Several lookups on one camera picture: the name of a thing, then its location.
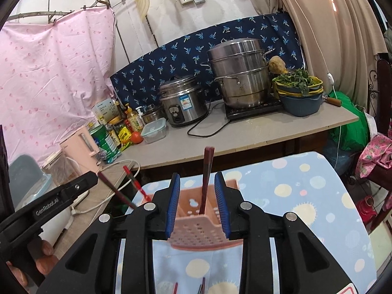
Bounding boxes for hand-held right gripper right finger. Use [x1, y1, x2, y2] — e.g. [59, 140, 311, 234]
[214, 171, 356, 294]

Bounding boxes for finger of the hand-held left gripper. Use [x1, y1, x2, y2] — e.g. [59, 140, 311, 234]
[57, 171, 99, 204]

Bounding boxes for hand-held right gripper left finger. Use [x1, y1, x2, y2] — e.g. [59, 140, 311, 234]
[40, 173, 181, 294]

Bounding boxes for pink perforated utensil basket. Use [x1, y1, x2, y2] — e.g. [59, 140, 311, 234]
[144, 179, 244, 251]

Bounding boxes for person's left hand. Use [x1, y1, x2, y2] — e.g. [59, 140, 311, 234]
[6, 237, 60, 287]

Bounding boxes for pink electric kettle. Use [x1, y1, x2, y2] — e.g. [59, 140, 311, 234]
[60, 125, 100, 175]

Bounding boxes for green tin can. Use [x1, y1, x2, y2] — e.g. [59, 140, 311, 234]
[90, 124, 122, 163]

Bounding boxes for wooden counter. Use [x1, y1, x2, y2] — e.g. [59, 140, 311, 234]
[40, 96, 359, 252]

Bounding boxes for yellow snack packet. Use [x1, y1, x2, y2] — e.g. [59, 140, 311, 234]
[118, 127, 134, 146]

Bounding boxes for blue polka-dot tablecloth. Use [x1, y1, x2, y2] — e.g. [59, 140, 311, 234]
[135, 151, 377, 294]

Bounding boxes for clear food container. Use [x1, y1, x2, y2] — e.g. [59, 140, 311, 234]
[141, 118, 167, 144]

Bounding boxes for white carton box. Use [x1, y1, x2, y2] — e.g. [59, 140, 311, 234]
[92, 98, 117, 126]

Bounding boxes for dark sauce bottle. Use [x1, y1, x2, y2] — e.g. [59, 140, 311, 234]
[110, 96, 129, 124]

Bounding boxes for yellow label sauce bottle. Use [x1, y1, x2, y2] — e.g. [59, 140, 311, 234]
[126, 104, 144, 132]

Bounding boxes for small steel pot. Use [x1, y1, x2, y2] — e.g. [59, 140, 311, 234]
[141, 104, 164, 124]

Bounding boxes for black induction cooker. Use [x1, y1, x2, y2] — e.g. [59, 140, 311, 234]
[225, 98, 284, 121]

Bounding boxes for steel rice cooker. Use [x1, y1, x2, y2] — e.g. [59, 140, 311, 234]
[158, 75, 210, 128]

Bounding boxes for pink dotted cloth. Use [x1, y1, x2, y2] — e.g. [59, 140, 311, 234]
[0, 8, 118, 166]

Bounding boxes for blue plastic basin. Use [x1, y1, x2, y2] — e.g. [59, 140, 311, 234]
[277, 93, 323, 117]

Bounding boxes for steel steamer pot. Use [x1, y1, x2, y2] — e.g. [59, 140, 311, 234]
[200, 37, 276, 109]

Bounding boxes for yellow plastic colander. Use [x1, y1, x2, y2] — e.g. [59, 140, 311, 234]
[272, 78, 324, 96]

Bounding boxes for navy printed cloth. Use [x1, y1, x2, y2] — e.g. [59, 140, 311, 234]
[110, 13, 307, 106]

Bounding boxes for green leafy vegetables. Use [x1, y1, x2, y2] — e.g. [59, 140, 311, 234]
[272, 69, 320, 95]

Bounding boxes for green plastic bag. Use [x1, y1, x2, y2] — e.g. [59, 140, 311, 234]
[328, 90, 369, 151]

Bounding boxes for yellowish lumpy root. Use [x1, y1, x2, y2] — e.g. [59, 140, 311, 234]
[268, 56, 287, 74]

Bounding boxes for pink strawberry print cloth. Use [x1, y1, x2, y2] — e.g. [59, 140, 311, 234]
[357, 133, 392, 179]

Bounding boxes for metal hoop rod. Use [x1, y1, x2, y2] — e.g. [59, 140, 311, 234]
[6, 0, 144, 22]

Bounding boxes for dark wooden chair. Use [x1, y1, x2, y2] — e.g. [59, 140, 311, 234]
[366, 58, 392, 233]

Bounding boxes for beige curtain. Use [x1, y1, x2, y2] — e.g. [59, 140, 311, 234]
[266, 0, 386, 111]

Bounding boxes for white power cable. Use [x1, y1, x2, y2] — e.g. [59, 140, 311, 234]
[73, 159, 141, 215]

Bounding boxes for black power cable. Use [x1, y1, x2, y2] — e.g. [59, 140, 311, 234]
[187, 102, 233, 137]

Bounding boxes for white cord with switch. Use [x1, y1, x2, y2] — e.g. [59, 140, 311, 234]
[282, 0, 340, 166]

